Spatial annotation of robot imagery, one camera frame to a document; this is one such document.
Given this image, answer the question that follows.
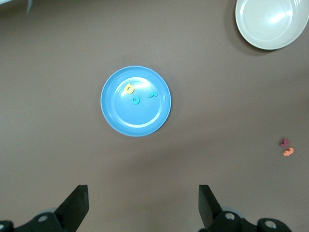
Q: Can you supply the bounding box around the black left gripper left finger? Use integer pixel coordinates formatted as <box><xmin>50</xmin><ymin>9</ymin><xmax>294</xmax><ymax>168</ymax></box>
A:
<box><xmin>0</xmin><ymin>185</ymin><xmax>90</xmax><ymax>232</ymax></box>

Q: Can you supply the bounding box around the beige plate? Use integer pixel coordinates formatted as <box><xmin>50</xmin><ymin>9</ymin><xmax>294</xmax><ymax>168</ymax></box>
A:
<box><xmin>235</xmin><ymin>0</ymin><xmax>309</xmax><ymax>51</ymax></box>

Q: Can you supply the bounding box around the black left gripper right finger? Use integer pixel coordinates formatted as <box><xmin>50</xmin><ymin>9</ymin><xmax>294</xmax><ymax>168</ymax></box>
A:
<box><xmin>198</xmin><ymin>185</ymin><xmax>290</xmax><ymax>232</ymax></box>

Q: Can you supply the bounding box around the blue plate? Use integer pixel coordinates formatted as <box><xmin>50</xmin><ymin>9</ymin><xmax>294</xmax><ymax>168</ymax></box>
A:
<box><xmin>100</xmin><ymin>65</ymin><xmax>172</xmax><ymax>138</ymax></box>

